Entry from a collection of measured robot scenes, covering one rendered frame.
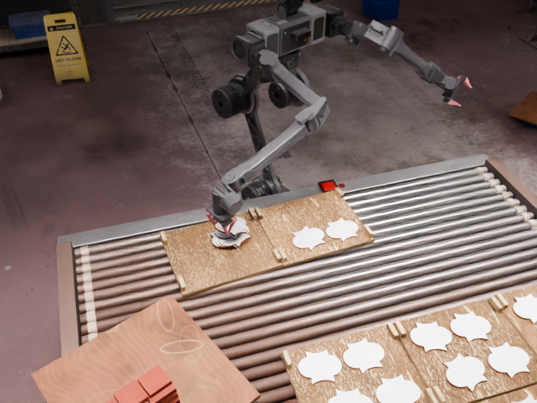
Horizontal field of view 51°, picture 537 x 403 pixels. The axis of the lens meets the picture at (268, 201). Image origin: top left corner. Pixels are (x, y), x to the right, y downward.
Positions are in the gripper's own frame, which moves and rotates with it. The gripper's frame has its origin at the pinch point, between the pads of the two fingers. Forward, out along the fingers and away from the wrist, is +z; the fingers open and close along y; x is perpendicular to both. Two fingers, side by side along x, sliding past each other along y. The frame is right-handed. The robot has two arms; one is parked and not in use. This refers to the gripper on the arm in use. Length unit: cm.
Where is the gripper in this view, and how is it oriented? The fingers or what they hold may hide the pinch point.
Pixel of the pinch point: (221, 228)
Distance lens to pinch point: 225.6
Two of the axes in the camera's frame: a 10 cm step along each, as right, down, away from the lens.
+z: -0.1, 7.5, 6.6
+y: 7.3, 4.6, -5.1
